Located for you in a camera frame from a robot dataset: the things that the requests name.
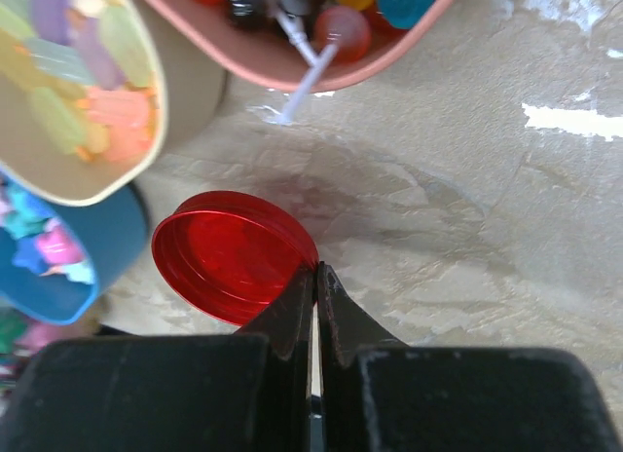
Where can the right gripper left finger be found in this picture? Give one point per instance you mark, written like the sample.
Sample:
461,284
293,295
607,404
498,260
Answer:
247,391

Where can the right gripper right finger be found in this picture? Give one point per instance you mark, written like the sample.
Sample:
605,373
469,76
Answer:
380,394

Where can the yellow tray gummy candies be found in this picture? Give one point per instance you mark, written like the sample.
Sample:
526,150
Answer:
84,106

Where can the blue tray star candies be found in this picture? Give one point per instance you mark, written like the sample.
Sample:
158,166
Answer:
57,260

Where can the pink tray of lollipops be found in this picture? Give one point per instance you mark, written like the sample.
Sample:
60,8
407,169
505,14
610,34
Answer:
326,45

